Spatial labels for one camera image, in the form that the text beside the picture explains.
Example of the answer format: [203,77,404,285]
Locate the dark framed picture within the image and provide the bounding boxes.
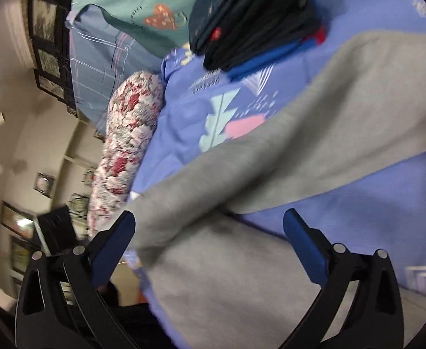
[8,236,32,273]

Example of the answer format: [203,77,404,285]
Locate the pile of dark clothes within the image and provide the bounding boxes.
[188,0,326,73]

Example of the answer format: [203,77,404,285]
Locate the blue plaid pillow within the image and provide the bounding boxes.
[65,4,170,133]

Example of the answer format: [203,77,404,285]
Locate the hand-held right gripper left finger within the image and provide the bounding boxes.
[15,210,141,349]

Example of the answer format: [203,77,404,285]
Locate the small square framed picture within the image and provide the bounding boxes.
[34,172,55,199]

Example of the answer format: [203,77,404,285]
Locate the blue printed bed sheet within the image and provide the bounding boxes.
[124,0,426,349]

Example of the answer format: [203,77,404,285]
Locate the black framed wall panels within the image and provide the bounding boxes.
[26,0,79,117]

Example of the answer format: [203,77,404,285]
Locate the floral bolster pillow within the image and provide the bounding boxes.
[87,71,165,241]

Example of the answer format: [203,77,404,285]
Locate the grey sweatshirt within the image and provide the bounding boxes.
[127,31,426,349]

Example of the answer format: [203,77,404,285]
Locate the blue and red garment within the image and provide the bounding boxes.
[227,29,326,82]

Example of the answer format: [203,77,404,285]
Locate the wide framed picture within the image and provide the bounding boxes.
[0,201,35,241]

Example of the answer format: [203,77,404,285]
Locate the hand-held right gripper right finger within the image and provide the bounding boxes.
[283,208,404,349]

